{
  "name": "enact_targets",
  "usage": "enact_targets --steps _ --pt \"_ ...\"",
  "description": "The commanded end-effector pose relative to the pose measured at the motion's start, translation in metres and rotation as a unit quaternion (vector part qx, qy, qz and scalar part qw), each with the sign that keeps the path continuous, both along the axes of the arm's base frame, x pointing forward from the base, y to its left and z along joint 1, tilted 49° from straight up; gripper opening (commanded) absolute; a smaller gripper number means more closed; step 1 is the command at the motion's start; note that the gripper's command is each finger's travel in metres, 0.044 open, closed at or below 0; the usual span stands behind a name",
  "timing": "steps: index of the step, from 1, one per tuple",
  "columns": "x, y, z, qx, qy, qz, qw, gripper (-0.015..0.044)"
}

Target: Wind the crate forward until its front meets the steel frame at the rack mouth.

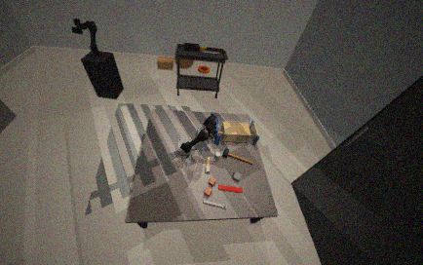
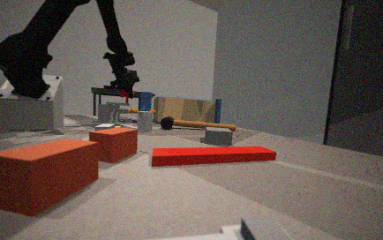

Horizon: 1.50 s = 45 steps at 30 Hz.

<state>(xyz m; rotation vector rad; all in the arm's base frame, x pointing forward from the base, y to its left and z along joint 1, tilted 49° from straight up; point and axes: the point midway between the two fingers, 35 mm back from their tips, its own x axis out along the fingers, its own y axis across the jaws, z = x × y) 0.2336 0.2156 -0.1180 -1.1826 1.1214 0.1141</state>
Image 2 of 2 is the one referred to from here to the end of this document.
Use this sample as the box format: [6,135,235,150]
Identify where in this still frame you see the red box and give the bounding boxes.
[89,127,138,163]
[0,139,98,217]

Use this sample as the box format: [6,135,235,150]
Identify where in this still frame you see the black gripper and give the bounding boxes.
[110,66,139,98]

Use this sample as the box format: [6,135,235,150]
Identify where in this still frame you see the red flat bar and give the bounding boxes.
[152,146,276,167]

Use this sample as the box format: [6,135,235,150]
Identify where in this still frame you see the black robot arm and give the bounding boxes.
[0,0,135,99]

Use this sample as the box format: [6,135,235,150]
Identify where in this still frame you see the wooden-handled black mallet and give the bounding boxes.
[161,116,236,131]

